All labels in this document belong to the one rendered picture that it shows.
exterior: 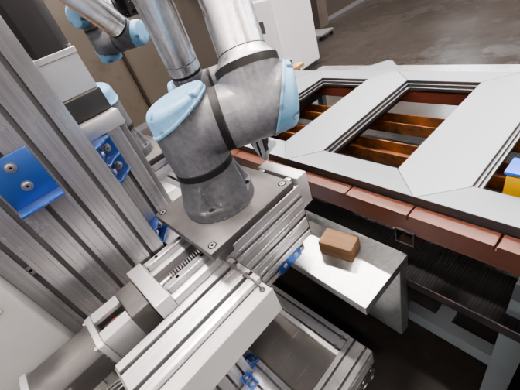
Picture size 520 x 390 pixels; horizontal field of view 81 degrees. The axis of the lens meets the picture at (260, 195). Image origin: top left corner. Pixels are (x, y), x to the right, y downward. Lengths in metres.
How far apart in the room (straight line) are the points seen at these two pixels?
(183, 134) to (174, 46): 0.27
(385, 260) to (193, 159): 0.60
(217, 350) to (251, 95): 0.41
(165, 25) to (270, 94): 0.30
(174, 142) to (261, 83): 0.17
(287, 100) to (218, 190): 0.20
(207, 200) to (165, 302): 0.20
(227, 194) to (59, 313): 0.42
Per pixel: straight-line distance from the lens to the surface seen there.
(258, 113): 0.51
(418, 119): 1.46
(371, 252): 0.93
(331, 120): 1.24
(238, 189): 0.58
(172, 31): 0.73
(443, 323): 1.27
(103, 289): 0.76
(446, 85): 1.41
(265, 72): 0.52
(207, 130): 0.51
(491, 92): 1.30
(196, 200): 0.58
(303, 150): 1.08
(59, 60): 0.72
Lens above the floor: 1.39
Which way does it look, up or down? 36 degrees down
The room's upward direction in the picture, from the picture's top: 21 degrees counter-clockwise
